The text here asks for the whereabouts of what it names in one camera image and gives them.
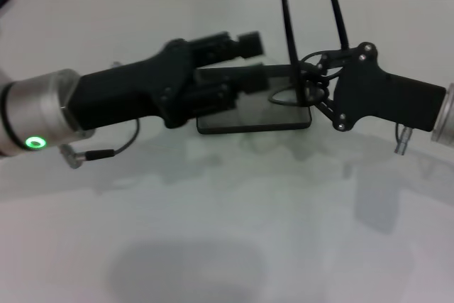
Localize black glasses case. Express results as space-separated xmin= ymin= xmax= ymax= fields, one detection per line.
xmin=196 ymin=63 xmax=313 ymax=136

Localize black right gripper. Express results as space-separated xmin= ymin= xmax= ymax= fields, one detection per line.
xmin=301 ymin=43 xmax=447 ymax=132

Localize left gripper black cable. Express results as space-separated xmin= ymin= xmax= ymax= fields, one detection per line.
xmin=60 ymin=118 xmax=141 ymax=169

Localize black thin-frame glasses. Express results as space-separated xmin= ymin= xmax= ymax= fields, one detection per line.
xmin=268 ymin=0 xmax=352 ymax=109

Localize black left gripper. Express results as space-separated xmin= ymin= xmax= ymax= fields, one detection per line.
xmin=67 ymin=31 xmax=270 ymax=131

